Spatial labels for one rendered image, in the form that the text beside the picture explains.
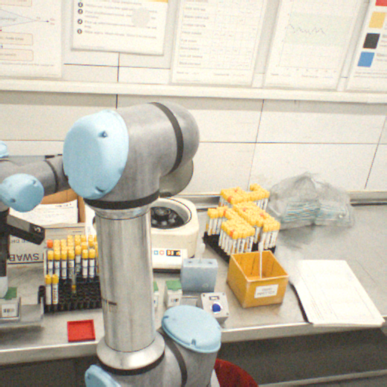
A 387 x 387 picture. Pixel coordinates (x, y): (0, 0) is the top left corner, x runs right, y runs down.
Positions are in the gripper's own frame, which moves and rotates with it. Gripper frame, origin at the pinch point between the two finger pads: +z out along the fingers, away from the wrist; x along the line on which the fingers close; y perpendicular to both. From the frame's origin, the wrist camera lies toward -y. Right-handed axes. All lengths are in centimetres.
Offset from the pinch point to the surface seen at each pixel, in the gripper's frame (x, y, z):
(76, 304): -4.2, -16.8, 13.4
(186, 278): -7.4, -47.6, 9.3
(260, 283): 0, -67, 6
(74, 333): 5.1, -15.8, 14.8
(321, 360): -31, -119, 76
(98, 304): -4.2, -22.7, 13.9
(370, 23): -58, -118, -57
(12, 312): 2.6, -1.0, 8.6
